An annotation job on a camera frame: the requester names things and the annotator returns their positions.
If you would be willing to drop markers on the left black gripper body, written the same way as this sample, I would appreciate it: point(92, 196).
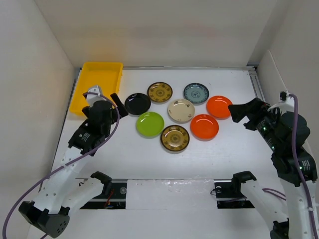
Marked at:
point(107, 130)

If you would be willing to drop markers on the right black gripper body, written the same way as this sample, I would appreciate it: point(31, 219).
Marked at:
point(263, 120)

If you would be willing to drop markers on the black plate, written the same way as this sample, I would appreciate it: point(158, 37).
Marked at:
point(137, 103)

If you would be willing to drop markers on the green plate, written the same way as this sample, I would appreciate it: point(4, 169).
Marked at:
point(150, 124)

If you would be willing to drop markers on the yellow patterned plate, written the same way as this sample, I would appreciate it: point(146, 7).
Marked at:
point(175, 138)
point(159, 92)

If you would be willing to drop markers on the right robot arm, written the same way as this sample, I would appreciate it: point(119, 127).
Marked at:
point(285, 132)

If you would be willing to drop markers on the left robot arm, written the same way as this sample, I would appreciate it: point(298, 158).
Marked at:
point(51, 209)

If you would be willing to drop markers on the yellow plastic bin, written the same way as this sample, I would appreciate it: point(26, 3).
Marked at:
point(107, 75)

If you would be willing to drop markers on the orange plate far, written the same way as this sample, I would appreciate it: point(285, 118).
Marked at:
point(218, 106)

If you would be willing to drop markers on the orange plate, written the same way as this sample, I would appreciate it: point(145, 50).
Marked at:
point(204, 127)
point(218, 106)

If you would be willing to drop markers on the orange plate near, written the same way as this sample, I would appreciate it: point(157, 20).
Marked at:
point(204, 127)

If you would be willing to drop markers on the blue white patterned plate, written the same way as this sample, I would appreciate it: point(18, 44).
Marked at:
point(196, 93)

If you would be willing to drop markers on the cream plate with motifs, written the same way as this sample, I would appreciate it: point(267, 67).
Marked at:
point(181, 110)

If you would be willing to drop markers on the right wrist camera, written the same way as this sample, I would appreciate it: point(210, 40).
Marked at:
point(284, 96)

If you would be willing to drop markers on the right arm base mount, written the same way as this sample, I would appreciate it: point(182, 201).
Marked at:
point(227, 197)

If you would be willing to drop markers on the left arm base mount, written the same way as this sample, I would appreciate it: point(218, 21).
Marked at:
point(113, 198)

